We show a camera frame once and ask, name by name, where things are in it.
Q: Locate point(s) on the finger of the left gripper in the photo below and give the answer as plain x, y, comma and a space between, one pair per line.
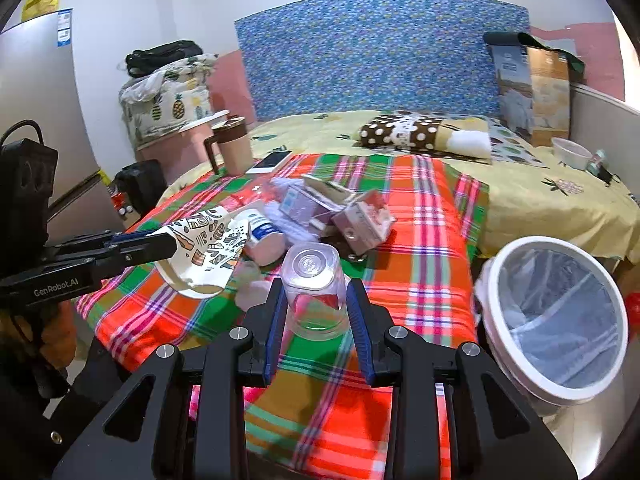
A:
132, 246
168, 247

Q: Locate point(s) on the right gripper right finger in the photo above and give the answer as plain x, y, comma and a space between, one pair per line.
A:
379, 364

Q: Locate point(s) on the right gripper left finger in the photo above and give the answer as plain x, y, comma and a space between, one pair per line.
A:
259, 358

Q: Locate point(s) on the clear plastic cup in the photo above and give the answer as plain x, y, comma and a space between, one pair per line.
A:
315, 287
252, 289

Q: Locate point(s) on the patterned paper cup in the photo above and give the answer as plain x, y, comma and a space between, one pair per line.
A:
209, 246

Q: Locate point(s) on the pink crushed carton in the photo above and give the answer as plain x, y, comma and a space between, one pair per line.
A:
365, 222

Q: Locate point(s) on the white blue yogurt cup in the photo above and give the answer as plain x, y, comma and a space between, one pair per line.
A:
265, 243

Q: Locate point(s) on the white round trash bin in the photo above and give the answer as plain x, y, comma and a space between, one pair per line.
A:
554, 320

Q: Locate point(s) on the black bag on floor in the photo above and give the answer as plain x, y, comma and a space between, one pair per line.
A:
144, 183

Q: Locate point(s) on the pink storage box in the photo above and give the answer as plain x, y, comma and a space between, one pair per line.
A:
184, 149

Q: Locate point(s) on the purple milk carton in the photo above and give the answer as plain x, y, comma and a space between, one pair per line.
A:
311, 202

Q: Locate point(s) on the pineapple print folded quilt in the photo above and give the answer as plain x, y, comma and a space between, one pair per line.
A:
170, 98

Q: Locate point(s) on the clear red-label plastic bottle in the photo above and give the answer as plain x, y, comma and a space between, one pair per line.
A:
254, 195

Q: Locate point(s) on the beige brown lidded mug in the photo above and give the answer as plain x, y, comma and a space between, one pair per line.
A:
233, 142

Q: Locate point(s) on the silver refrigerator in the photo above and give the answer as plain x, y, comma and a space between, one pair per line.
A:
38, 82

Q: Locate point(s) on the black clothing bundle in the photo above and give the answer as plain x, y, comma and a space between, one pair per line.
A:
141, 63

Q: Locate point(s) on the white smartphone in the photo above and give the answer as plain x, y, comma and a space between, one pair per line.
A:
270, 163

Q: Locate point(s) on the yellow pineapple bed sheet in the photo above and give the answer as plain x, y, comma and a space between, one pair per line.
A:
530, 191

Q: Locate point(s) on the brown polka dot pillow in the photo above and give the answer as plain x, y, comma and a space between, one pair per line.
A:
428, 133

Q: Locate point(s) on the white bowl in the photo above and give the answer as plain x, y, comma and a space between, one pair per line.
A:
572, 154

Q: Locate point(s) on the red object on floor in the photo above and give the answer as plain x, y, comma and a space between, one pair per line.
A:
632, 305

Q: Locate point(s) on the small green bottle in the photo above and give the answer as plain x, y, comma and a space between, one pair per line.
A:
595, 164

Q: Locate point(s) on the blue patterned headboard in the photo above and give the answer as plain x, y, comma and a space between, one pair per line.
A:
314, 56

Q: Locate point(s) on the white bed side panel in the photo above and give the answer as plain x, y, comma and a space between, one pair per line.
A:
600, 122

